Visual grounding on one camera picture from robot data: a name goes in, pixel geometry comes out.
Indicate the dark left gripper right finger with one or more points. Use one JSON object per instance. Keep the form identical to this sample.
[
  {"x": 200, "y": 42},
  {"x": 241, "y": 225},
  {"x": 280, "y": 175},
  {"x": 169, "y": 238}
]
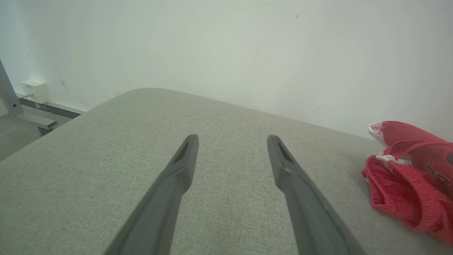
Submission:
[{"x": 304, "y": 209}]

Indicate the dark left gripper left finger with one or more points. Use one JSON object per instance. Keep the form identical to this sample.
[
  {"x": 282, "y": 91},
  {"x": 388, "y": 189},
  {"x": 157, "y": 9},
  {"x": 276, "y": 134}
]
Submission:
[{"x": 162, "y": 205}]

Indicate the white wall socket box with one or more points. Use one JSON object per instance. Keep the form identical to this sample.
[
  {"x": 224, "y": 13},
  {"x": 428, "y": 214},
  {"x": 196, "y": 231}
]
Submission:
[{"x": 34, "y": 90}]

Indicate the dark wall baseboard strip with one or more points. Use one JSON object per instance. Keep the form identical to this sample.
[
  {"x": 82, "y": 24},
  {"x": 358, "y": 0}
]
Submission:
[{"x": 53, "y": 109}]

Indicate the red jersey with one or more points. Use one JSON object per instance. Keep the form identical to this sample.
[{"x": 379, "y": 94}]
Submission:
[{"x": 410, "y": 191}]

